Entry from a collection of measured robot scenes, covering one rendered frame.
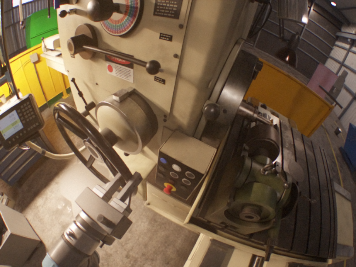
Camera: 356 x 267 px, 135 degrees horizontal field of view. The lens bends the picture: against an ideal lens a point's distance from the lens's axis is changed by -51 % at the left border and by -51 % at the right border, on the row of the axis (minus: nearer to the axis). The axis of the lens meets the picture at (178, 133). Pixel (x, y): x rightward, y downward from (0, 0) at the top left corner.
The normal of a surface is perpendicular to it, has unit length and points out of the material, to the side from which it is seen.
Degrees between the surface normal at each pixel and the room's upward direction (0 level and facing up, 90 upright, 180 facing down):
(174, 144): 0
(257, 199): 25
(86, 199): 17
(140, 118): 48
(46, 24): 84
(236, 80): 43
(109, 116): 60
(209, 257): 0
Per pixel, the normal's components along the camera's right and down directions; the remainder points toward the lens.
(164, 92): -0.46, 0.61
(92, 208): -0.10, -0.76
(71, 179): 0.17, -0.66
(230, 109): -0.35, 0.28
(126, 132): 0.02, 0.54
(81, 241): 0.49, -0.43
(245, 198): -0.52, -0.77
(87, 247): 0.76, -0.10
